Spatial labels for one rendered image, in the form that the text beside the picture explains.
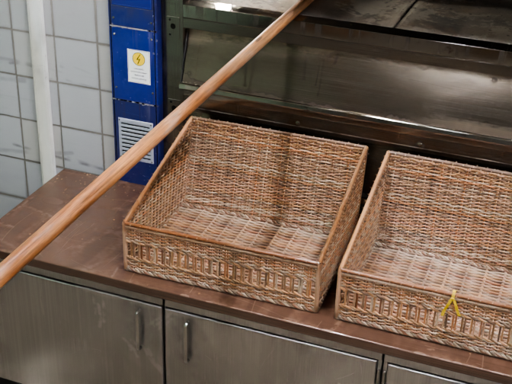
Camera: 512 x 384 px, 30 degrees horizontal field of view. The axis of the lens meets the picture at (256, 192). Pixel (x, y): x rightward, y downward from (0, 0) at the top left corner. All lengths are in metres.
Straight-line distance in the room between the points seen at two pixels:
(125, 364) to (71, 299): 0.24
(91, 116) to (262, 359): 1.02
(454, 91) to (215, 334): 0.92
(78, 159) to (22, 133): 0.22
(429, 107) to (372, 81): 0.17
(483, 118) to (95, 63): 1.19
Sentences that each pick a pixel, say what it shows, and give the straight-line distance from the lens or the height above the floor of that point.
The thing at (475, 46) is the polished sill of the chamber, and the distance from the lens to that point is 2.56.
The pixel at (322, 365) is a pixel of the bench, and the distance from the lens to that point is 2.46.
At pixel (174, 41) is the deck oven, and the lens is 2.83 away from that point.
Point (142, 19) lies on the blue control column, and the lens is 2.82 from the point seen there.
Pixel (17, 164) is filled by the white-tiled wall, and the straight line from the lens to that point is 3.32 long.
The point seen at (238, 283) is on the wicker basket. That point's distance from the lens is 2.47.
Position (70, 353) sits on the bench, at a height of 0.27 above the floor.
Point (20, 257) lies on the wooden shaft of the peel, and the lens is 1.52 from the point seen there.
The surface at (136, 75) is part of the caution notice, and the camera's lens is 2.89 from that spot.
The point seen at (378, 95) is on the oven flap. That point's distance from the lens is 2.66.
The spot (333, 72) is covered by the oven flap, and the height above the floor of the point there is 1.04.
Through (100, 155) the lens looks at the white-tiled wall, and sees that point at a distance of 3.11.
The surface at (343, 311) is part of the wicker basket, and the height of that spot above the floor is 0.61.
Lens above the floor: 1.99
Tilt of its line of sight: 28 degrees down
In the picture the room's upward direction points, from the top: 2 degrees clockwise
